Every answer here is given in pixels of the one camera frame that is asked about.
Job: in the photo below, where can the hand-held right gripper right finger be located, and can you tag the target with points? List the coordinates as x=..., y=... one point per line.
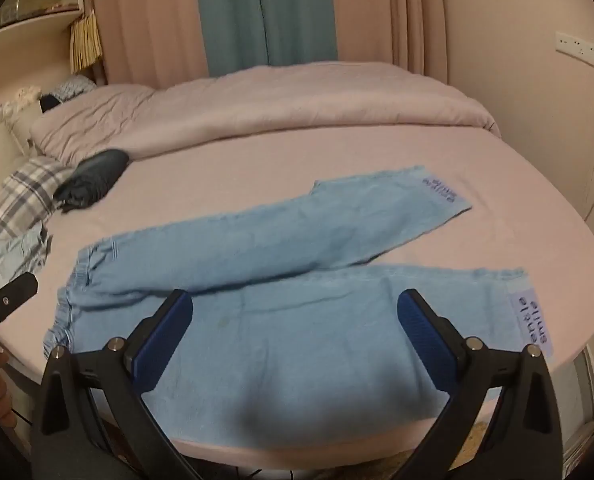
x=427, y=342

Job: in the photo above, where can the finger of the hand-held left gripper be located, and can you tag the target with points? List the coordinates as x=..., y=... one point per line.
x=9, y=300

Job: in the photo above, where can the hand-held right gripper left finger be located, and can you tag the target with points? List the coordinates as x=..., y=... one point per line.
x=161, y=342

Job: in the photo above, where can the light blue denim pants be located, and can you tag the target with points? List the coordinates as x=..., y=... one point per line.
x=287, y=340

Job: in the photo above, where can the crumpled light blue cloth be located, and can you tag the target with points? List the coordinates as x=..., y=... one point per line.
x=22, y=255

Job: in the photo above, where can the grey plaid cloth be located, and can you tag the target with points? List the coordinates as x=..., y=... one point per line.
x=12, y=200

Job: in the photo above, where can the dark folded cloth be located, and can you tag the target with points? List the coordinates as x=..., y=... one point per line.
x=94, y=177

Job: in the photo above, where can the white plush toys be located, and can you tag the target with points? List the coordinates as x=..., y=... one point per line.
x=7, y=107

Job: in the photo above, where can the pink pillow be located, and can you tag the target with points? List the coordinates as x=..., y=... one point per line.
x=92, y=120

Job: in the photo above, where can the bed with pink sheet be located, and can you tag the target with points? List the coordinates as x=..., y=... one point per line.
x=277, y=170

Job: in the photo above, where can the blue white knitted cloth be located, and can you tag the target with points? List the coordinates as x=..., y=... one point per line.
x=72, y=87

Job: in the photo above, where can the beige curtain tassel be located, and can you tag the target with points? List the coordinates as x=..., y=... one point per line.
x=85, y=40

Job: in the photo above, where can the pink duvet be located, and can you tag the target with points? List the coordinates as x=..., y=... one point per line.
x=302, y=100

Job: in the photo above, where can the pink curtain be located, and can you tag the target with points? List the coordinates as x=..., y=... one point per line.
x=147, y=20

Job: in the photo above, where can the white power strip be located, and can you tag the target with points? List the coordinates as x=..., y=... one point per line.
x=582, y=47

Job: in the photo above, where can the teal curtain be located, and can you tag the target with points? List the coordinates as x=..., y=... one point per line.
x=262, y=15

